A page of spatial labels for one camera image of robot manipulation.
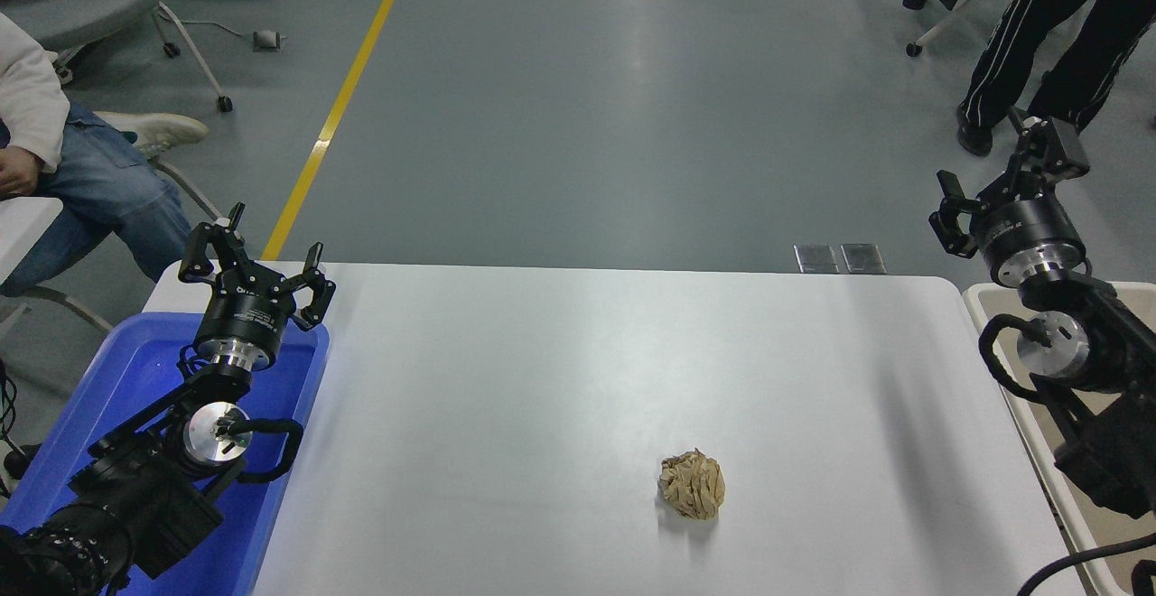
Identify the black cable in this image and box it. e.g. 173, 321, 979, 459
0, 357, 21, 498

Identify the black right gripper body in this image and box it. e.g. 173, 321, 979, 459
971, 194, 1085, 268

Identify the person's hand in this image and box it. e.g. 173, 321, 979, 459
0, 146, 42, 198

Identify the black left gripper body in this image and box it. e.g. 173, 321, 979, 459
195, 280, 299, 355

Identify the person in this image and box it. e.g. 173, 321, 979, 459
956, 0, 1156, 159
0, 14, 210, 297

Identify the white-framed wheeled chair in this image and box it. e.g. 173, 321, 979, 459
906, 0, 1058, 59

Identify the crumpled tan paper ball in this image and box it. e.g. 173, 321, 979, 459
658, 449, 726, 521

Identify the white side table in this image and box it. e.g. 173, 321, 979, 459
0, 196, 64, 258

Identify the blue plastic tray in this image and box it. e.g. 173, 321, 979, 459
0, 312, 331, 596

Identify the large pale bin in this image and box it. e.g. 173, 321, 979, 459
962, 282, 1156, 596

